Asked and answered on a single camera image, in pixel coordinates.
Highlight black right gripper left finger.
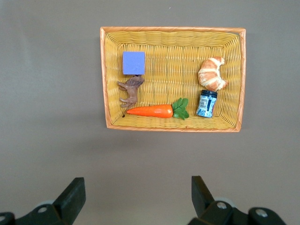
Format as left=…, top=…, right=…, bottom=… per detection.
left=0, top=177, right=87, bottom=225

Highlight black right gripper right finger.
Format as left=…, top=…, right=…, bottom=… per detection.
left=187, top=175, right=288, bottom=225

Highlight small jar black lid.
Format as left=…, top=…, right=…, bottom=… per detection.
left=195, top=90, right=218, bottom=119

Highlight orange toy carrot green leaves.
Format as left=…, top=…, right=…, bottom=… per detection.
left=126, top=97, right=190, bottom=121

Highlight brown toy lion figure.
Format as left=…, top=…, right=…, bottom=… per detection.
left=117, top=75, right=145, bottom=118

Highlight toy croissant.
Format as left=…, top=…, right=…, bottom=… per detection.
left=198, top=56, right=229, bottom=92

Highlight yellow wicker basket orange rim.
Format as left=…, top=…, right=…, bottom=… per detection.
left=100, top=26, right=247, bottom=133

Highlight purple foam cube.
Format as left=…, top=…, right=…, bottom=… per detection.
left=122, top=51, right=146, bottom=75

